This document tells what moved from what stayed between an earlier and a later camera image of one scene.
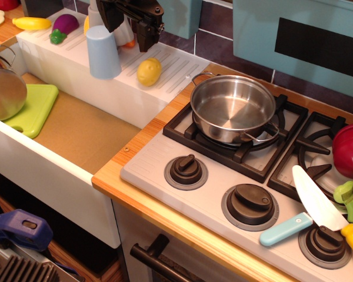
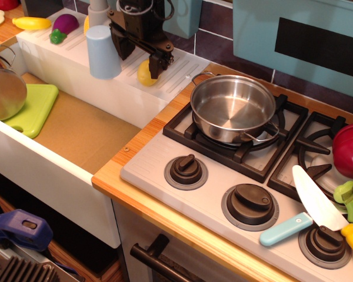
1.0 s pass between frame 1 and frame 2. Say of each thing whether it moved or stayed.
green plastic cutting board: stayed
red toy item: stayed
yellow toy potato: stayed
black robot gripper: moved
